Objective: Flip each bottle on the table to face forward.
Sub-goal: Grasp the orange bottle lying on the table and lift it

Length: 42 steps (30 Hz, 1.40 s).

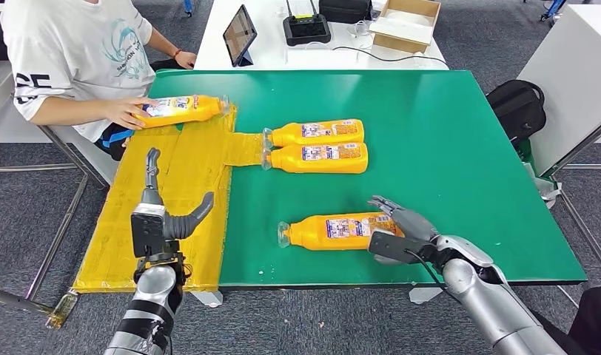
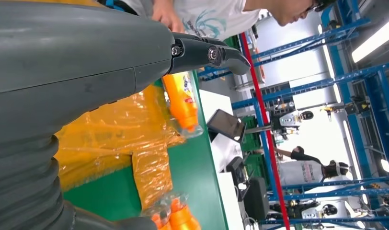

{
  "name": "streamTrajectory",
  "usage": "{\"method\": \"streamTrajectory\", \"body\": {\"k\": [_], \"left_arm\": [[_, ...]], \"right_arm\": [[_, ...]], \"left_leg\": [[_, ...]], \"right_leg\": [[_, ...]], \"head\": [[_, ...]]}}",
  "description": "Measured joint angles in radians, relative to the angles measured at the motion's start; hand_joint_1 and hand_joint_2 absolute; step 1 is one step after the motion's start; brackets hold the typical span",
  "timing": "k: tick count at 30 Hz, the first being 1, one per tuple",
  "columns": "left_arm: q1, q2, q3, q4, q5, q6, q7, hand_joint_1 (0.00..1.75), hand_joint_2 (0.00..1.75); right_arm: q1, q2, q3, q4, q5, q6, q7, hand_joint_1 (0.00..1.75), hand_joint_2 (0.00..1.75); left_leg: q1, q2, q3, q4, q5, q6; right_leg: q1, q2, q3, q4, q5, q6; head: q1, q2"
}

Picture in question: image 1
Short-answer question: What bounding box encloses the yellow taped cardboard mat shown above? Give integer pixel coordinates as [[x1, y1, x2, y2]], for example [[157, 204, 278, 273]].
[[72, 105, 266, 294]]

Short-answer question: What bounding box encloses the blue metal stand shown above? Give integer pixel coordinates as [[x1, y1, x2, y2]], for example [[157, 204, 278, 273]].
[[540, 0, 567, 23]]

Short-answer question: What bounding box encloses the black case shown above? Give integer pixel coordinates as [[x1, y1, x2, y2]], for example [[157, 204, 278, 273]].
[[318, 0, 374, 24]]

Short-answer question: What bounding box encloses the person's right hand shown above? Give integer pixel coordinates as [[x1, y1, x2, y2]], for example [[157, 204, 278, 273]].
[[103, 96, 157, 131]]

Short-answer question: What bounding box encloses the orange detergent bottle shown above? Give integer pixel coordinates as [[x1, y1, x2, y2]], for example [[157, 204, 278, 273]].
[[262, 118, 365, 149], [260, 142, 369, 175], [133, 94, 230, 129], [277, 212, 404, 251]]

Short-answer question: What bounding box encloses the black router with antennas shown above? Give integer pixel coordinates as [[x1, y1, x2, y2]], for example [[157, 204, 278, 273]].
[[281, 0, 332, 47]]

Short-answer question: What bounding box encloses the black backpack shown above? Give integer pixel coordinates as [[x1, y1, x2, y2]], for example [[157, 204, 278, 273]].
[[485, 79, 547, 148]]

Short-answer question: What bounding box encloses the black cable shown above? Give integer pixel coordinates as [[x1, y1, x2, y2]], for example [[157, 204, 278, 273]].
[[331, 45, 449, 66]]

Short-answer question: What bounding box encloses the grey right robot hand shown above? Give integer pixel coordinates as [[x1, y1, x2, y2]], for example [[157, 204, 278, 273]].
[[368, 195, 439, 243]]

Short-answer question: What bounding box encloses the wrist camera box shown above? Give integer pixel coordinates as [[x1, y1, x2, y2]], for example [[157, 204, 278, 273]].
[[367, 230, 441, 266], [130, 203, 167, 260]]

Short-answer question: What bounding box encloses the white foam sheet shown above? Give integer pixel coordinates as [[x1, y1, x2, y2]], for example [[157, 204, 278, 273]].
[[374, 10, 434, 46]]

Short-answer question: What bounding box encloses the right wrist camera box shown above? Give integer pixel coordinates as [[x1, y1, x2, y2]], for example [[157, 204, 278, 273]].
[[367, 230, 441, 266]]

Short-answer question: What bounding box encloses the steel leg frame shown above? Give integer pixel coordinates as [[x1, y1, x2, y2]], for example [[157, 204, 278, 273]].
[[545, 113, 601, 280]]

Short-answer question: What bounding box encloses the white plastic bag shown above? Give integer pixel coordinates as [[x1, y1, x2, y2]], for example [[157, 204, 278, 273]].
[[522, 161, 561, 209]]

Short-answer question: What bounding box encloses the person's left hand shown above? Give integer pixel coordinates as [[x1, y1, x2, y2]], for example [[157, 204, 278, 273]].
[[174, 49, 198, 70]]

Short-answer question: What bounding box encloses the black tablet on stand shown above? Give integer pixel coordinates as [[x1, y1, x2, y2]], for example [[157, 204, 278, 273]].
[[221, 4, 258, 67]]

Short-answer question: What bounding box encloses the open cardboard box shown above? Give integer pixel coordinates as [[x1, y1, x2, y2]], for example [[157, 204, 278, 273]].
[[368, 0, 441, 54]]

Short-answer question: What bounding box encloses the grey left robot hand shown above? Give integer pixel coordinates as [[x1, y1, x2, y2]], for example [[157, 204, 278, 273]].
[[140, 147, 215, 241]]

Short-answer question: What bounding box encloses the person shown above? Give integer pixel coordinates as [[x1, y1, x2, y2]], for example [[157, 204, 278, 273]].
[[0, 0, 198, 163], [531, 286, 601, 355]]

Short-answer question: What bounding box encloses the crumpled clear tape strip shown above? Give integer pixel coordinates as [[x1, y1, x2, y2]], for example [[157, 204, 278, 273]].
[[44, 290, 79, 330]]

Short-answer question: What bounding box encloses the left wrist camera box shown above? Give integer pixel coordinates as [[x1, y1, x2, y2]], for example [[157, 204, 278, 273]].
[[130, 203, 167, 260]]

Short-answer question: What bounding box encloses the white coiled cable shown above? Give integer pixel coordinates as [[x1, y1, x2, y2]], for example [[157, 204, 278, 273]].
[[346, 19, 375, 38]]

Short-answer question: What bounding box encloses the white table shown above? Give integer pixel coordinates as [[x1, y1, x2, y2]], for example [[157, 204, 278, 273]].
[[192, 0, 449, 70]]

